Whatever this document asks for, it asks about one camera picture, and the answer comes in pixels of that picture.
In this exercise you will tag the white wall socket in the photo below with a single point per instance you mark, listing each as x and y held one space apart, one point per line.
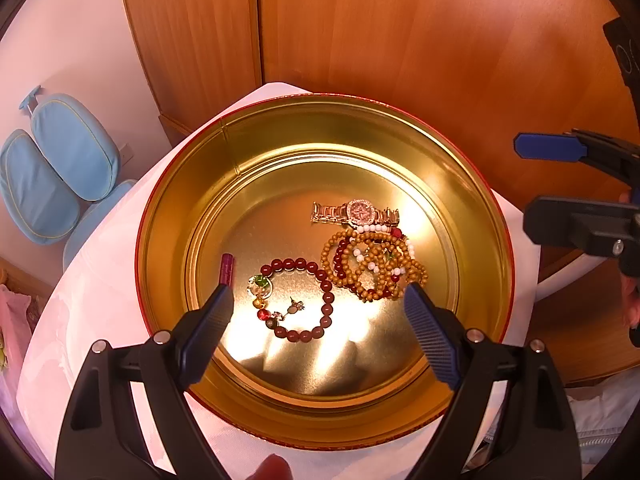
126 154

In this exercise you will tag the wooden bed headboard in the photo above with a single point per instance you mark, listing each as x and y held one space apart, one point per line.
20 272

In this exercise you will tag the person's right hand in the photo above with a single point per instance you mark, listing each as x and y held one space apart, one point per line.
632 305

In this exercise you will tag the blue cushioned chair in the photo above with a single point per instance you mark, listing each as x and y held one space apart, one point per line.
70 145

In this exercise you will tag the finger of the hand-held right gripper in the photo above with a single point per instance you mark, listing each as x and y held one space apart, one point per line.
565 220
545 145

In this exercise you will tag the wooden wardrobe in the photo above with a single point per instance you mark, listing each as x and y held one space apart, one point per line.
400 35

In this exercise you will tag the person's left hand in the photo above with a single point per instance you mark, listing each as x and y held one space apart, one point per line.
272 467

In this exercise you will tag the round gold tin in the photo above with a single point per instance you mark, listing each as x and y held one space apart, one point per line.
300 175

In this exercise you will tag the rose gold rhinestone watch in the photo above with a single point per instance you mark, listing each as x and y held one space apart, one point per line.
361 211

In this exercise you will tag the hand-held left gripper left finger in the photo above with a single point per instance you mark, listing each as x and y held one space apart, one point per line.
210 325

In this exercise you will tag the white zippered garment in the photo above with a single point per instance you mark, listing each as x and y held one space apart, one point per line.
600 410

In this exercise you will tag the pink blanket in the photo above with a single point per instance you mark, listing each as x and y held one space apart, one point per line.
15 305

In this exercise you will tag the white tablecloth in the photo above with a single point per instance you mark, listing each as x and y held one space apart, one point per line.
100 285

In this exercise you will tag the dark red tube charm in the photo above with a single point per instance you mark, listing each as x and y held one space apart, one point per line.
226 267

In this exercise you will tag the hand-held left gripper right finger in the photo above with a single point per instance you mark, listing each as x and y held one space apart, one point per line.
432 335

